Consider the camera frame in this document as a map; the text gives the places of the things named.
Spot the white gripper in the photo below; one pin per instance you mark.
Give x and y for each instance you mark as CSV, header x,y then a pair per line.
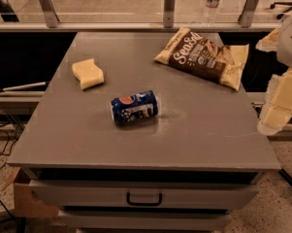
x,y
290,43

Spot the blue pepsi can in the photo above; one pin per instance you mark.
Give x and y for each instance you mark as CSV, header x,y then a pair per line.
x,y
135,107

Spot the brown sea salt chip bag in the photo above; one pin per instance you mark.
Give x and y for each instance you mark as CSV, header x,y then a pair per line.
x,y
197,55

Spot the clear plastic water bottle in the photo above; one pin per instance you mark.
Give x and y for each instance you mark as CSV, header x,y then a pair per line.
x,y
210,12

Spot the yellow sponge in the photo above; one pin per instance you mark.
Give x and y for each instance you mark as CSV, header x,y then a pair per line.
x,y
87,73

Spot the grey upper drawer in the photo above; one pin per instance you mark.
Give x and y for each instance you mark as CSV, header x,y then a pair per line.
x,y
209,196

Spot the grey drawer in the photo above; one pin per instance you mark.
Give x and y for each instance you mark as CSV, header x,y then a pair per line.
x,y
144,221
209,196

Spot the grey lower drawer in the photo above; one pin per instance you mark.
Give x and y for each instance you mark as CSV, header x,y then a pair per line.
x,y
144,221

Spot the grey metal rod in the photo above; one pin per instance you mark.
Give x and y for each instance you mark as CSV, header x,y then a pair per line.
x,y
22,87

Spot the brown cardboard box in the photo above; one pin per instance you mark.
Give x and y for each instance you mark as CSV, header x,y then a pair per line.
x,y
26,204

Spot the metal window rail frame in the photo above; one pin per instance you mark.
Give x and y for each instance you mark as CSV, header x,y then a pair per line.
x,y
139,15

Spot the black drawer handle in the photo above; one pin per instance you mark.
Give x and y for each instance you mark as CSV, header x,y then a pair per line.
x,y
144,200

